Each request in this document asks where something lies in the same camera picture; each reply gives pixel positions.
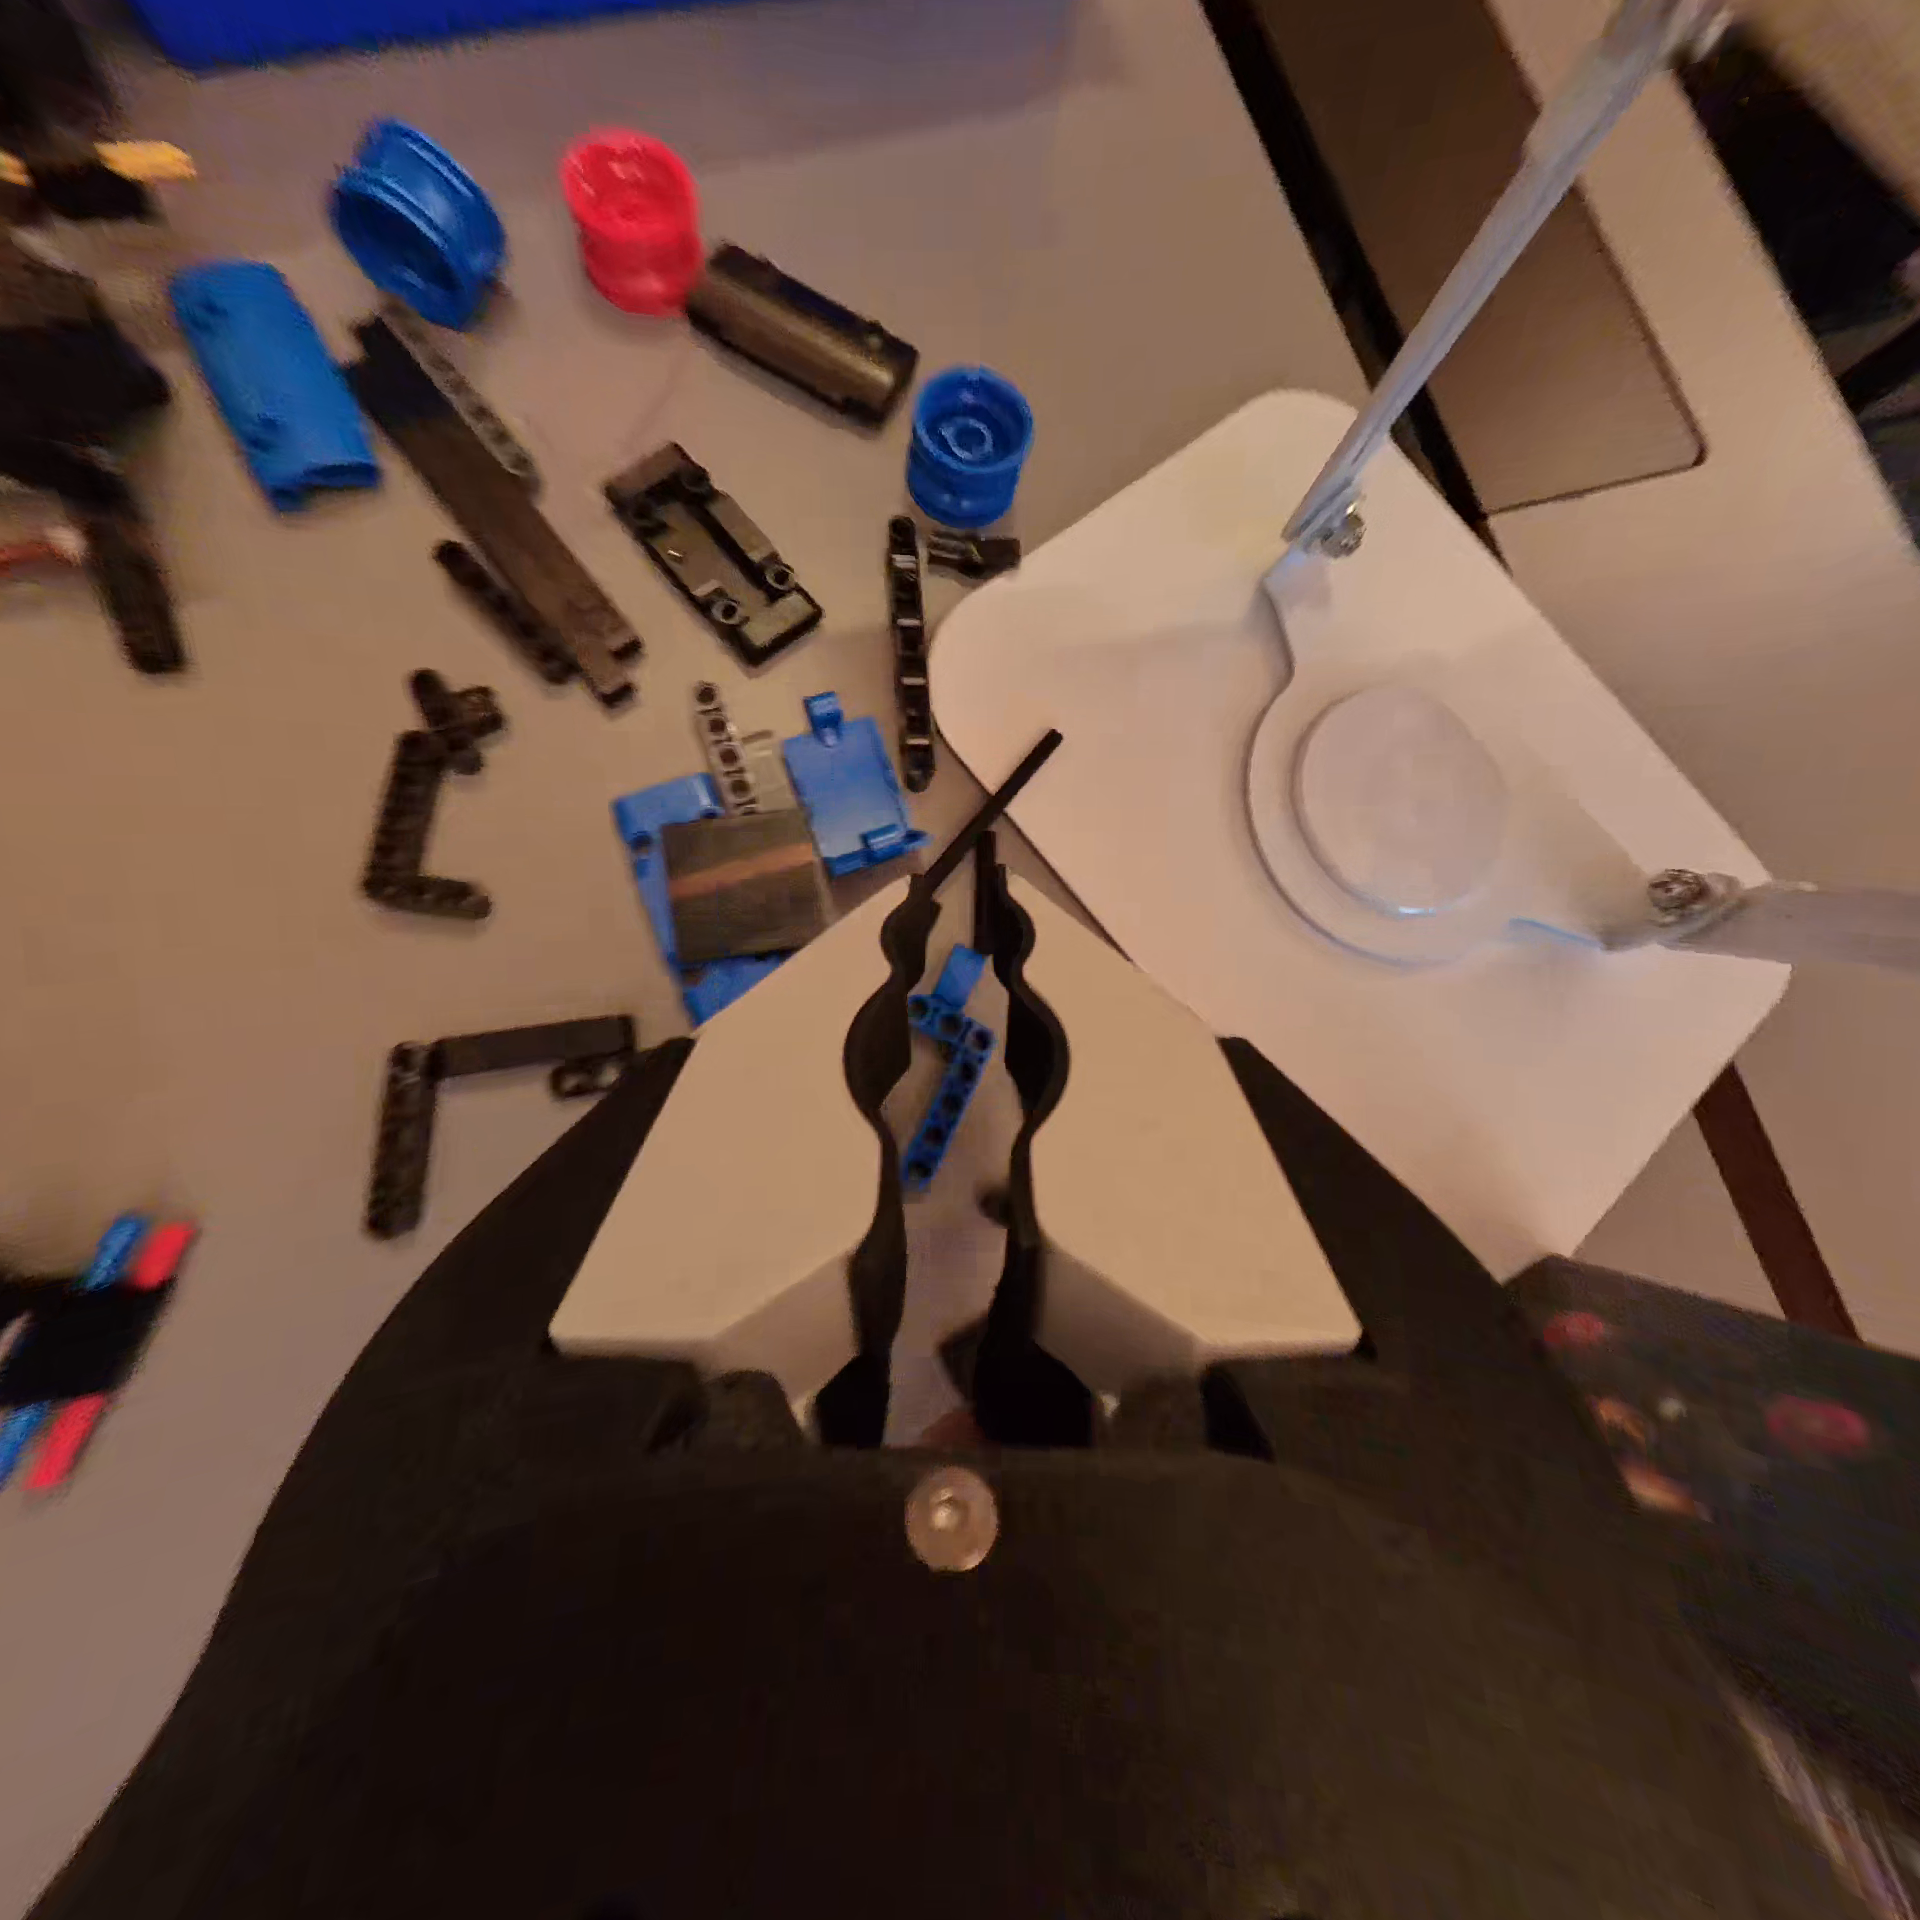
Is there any small Lego axle assembly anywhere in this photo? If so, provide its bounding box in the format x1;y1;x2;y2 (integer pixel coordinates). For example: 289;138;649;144
0;1283;169;1405

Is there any partly built toy truck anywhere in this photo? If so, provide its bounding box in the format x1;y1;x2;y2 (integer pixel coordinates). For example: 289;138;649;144
0;0;201;519

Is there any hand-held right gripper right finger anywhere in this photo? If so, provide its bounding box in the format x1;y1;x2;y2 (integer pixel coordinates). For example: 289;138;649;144
970;833;1365;1449

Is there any white book stand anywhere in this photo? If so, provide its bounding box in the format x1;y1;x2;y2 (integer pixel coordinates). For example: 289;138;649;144
927;0;1920;1251

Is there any blue wheel hub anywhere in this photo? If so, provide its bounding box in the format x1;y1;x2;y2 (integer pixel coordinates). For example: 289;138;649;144
903;369;1037;531
328;119;510;335

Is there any blue plastic bin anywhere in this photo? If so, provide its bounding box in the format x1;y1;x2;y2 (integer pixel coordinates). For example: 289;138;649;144
127;0;845;74

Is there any grey desk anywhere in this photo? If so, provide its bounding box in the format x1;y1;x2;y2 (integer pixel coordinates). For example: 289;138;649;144
0;0;1920;1920

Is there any black cylindrical toy piece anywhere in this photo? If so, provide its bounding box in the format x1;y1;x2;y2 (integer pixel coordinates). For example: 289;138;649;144
686;242;921;432

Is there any small beam and pins assembly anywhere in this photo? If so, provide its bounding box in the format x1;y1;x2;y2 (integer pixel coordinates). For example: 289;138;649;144
0;1217;204;1490

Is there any red wheel hub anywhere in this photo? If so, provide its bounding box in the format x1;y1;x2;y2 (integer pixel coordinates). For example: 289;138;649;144
559;129;708;320

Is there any short black beam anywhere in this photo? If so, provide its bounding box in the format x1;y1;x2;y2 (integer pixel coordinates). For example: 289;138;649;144
81;509;192;680

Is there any black straight beam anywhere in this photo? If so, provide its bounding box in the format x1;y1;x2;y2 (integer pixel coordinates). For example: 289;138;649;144
885;516;942;796

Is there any thin black axle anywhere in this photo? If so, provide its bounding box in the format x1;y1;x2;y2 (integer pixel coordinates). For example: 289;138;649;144
919;730;1068;903

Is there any blue angled beam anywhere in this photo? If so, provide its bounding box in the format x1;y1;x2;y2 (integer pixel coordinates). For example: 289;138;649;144
900;945;1001;1196

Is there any black rectangular frame brick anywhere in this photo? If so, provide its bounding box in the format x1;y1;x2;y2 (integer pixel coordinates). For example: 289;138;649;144
602;442;824;673

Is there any blue ribbed panel brick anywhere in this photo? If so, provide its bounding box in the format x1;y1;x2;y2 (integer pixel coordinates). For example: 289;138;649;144
169;263;382;512

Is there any long black beam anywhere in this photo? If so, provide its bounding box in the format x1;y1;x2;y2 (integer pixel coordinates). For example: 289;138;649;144
348;306;645;709

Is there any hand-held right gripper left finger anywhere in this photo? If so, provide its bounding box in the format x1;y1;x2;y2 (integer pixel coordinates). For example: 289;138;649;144
545;881;921;1449

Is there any blue and black brick assembly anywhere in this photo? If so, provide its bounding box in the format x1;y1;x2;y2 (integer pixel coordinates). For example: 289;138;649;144
613;691;930;1032

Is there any toy truck set box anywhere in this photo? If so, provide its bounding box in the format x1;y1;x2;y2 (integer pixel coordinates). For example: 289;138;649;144
1506;1257;1920;1850

